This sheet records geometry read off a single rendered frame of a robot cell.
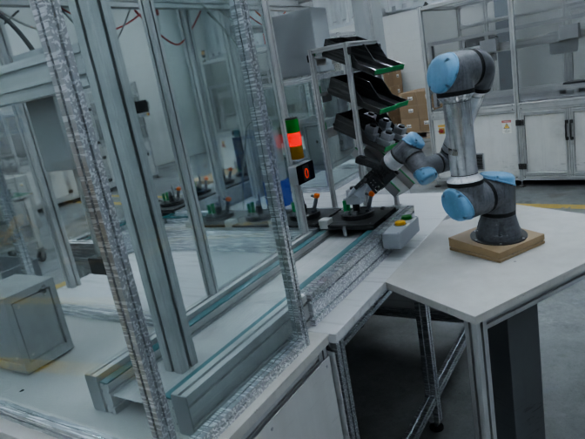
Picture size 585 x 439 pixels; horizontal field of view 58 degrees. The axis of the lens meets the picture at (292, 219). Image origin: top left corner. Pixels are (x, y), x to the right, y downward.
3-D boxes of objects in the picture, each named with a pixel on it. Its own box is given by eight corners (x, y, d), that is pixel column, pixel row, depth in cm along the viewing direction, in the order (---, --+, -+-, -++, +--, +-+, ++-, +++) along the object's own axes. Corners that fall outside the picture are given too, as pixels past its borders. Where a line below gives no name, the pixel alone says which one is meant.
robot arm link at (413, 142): (419, 145, 190) (406, 128, 193) (398, 165, 196) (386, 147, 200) (430, 147, 196) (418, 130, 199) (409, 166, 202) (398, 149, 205)
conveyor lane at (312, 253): (398, 231, 224) (395, 209, 221) (298, 324, 157) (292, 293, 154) (339, 231, 239) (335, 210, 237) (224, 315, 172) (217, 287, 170)
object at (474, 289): (662, 232, 182) (662, 224, 181) (475, 326, 143) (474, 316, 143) (496, 207, 243) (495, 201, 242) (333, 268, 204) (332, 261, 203)
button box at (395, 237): (420, 230, 208) (418, 215, 206) (401, 249, 191) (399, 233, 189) (403, 230, 211) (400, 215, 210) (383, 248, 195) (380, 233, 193)
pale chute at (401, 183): (409, 189, 238) (414, 183, 235) (394, 198, 229) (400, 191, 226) (366, 148, 246) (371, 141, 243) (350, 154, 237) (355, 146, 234)
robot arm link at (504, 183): (524, 207, 181) (523, 169, 177) (495, 218, 176) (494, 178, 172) (496, 201, 191) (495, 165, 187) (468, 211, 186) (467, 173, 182)
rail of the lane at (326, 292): (416, 227, 224) (413, 203, 222) (315, 326, 153) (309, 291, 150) (404, 227, 227) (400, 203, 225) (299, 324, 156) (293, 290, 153)
